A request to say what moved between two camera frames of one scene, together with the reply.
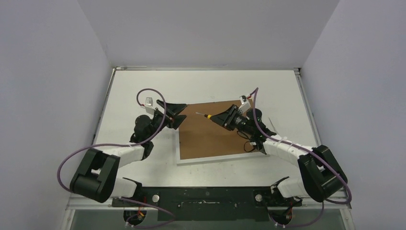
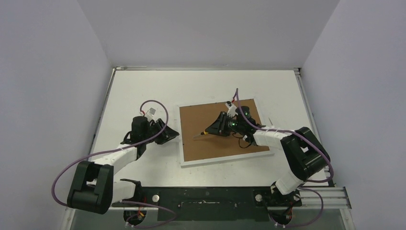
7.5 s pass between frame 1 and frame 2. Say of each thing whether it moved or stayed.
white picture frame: stayed
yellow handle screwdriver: moved
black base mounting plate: stayed
